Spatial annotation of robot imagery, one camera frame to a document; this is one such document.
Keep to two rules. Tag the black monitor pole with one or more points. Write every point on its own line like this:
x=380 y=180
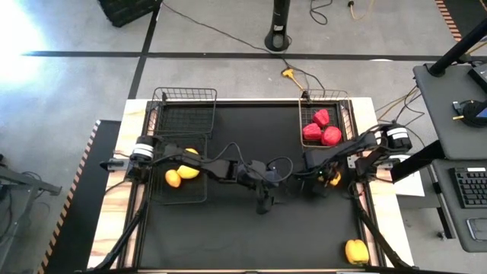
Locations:
x=456 y=49

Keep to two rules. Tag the orange fruit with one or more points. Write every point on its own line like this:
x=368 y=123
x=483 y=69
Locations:
x=173 y=179

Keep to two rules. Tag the black table mat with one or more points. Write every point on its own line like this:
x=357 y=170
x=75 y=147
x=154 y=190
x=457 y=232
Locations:
x=236 y=236

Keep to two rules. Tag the grey desk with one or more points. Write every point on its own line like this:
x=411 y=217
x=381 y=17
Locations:
x=445 y=122
x=456 y=228

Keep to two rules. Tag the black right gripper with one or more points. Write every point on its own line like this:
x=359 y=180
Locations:
x=316 y=161

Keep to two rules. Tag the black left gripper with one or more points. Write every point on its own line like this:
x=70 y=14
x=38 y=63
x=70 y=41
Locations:
x=258 y=175

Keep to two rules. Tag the black plastic crate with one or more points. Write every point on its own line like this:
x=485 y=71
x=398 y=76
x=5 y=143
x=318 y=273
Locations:
x=125 y=11

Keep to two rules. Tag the black keyboard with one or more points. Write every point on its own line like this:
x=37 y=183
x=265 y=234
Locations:
x=472 y=188

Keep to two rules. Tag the yellow bell pepper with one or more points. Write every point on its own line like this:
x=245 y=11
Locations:
x=357 y=252
x=336 y=179

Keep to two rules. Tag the white paper sheet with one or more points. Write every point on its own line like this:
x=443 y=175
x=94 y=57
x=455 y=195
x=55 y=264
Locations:
x=411 y=186

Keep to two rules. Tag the black striped-edge floor mat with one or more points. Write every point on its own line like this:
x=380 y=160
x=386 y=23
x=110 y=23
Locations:
x=83 y=213
x=468 y=15

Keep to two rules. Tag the yellow power plug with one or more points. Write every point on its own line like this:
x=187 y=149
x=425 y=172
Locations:
x=288 y=72

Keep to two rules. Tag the black electronic box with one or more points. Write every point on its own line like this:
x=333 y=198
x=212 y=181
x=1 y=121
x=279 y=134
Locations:
x=480 y=76

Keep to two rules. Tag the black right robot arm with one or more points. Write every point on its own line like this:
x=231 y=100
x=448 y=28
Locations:
x=350 y=146

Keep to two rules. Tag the black pole stand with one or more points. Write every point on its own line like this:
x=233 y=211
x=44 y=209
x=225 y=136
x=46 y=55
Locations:
x=279 y=23

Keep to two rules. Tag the red bell pepper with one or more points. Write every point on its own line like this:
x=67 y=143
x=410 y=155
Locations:
x=321 y=118
x=312 y=132
x=331 y=136

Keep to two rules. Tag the yellow lemon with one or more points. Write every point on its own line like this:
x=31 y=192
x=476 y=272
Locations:
x=192 y=151
x=187 y=172

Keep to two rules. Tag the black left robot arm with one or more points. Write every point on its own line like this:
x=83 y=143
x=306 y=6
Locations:
x=213 y=169

